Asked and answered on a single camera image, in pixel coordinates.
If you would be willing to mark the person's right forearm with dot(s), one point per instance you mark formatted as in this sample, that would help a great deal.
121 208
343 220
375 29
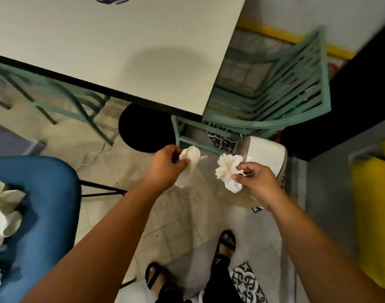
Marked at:
318 255

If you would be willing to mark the blue upholstered chair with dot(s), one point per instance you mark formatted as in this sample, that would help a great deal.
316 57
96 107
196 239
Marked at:
44 224

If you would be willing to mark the pile of crumpled white tissues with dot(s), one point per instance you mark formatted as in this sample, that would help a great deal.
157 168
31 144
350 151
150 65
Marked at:
3 217

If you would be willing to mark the person's left forearm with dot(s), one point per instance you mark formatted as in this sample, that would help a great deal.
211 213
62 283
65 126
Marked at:
94 252

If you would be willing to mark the person's right hand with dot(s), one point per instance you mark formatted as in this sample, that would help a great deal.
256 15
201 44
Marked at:
261 182

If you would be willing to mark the person's right thumb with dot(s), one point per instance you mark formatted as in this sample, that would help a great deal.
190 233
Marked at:
241 177

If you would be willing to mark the person's black sandal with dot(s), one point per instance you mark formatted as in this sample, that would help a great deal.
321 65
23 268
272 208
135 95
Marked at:
226 244
157 280

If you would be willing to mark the person's left black sandal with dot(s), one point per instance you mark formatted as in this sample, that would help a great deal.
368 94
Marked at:
157 280

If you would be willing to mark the person's left hand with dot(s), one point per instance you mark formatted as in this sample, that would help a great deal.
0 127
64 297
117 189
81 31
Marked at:
165 167

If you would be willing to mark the person's left fingers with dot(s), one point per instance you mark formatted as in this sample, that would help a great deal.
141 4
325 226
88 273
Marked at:
176 153

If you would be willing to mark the person's black trouser leg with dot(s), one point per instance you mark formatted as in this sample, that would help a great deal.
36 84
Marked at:
222 280

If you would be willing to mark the black round table base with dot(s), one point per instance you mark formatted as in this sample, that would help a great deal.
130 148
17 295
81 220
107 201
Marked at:
145 129

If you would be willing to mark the white trash bin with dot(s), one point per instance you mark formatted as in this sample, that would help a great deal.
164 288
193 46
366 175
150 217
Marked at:
265 154

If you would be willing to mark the person's right black sandal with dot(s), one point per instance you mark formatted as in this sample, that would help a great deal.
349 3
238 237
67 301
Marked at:
226 244

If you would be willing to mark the mint green metal chair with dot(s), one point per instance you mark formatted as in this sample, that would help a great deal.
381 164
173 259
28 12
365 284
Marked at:
53 94
274 85

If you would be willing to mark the yellow cushioned seat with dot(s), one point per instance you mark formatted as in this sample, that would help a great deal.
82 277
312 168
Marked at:
373 211

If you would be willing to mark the white tissue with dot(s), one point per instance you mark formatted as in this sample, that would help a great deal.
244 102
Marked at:
227 171
189 162

